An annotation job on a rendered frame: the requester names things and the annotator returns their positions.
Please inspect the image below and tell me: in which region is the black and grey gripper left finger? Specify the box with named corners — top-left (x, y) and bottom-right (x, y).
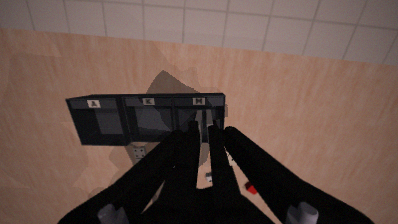
top-left (57, 110), bottom-right (203, 224)

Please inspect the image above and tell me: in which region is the black rack of three labelled bins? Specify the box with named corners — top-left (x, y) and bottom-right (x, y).
top-left (65, 93), bottom-right (226, 146)

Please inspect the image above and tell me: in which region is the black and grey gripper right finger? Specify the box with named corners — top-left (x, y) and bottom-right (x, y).
top-left (206, 109), bottom-right (375, 224)

